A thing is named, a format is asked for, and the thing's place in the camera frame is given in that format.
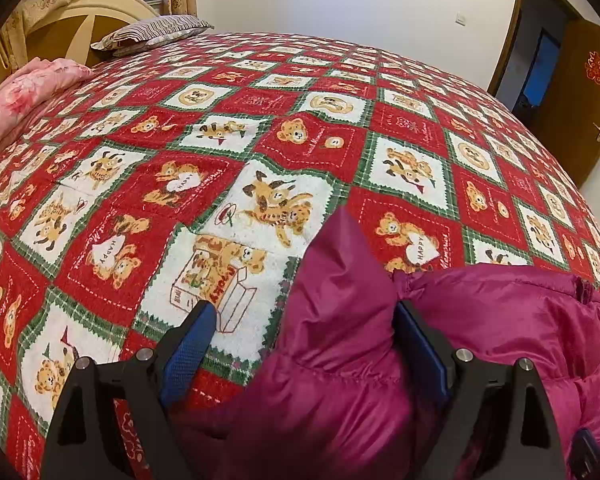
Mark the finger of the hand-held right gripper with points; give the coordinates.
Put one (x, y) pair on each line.
(586, 457)

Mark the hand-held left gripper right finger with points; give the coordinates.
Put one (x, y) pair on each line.
(425, 355)

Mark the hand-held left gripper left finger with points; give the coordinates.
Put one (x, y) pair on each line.
(187, 355)

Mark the magenta puffer jacket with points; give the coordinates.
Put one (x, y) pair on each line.
(340, 385)

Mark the red bear print bedspread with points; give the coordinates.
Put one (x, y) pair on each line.
(280, 110)

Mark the brown wooden door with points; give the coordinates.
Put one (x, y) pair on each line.
(580, 110)

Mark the pink folded quilt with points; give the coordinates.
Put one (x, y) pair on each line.
(25, 95)

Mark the striped pillow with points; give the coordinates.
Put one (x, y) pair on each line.
(150, 32)

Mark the red paper door decoration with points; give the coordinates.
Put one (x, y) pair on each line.
(595, 66)

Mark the cream wooden headboard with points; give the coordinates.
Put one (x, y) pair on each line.
(70, 25)

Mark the dark wooden door frame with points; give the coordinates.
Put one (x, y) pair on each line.
(507, 35)

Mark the white wall switch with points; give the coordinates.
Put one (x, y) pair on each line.
(460, 18)

